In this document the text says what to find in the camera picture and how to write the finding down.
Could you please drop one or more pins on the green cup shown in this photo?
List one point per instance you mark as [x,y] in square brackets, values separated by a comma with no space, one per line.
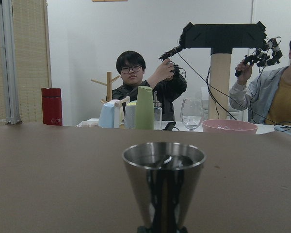
[144,112]

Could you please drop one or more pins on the person in black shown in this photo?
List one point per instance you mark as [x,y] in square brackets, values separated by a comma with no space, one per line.
[168,85]

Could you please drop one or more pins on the person in grey shirt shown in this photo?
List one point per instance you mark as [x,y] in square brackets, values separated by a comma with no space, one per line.
[267,97]

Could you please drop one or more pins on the red thermos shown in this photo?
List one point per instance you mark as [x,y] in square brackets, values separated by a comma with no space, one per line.
[52,106]

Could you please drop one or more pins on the aluminium frame post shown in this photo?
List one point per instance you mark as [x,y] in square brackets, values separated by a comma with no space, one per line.
[8,62]

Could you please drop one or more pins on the pink bowl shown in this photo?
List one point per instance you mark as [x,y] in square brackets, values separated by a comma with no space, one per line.
[228,126]

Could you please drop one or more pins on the wine glass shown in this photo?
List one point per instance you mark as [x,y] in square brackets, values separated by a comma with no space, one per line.
[191,113]

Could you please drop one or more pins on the light blue cup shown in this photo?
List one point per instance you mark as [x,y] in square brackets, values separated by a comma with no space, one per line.
[109,115]

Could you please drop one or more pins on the wooden cup rack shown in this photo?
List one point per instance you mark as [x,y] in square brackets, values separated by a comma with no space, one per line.
[108,84]

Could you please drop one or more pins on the steel jigger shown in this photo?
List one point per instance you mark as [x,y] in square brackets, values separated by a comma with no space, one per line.
[163,176]

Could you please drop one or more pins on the grey cup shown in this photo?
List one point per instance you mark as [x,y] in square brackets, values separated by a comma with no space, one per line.
[129,117]

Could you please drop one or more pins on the black teleoperation rig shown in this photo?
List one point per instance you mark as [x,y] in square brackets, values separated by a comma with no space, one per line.
[223,38]

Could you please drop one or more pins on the glass oil dispenser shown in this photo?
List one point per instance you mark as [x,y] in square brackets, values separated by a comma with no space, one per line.
[157,108]

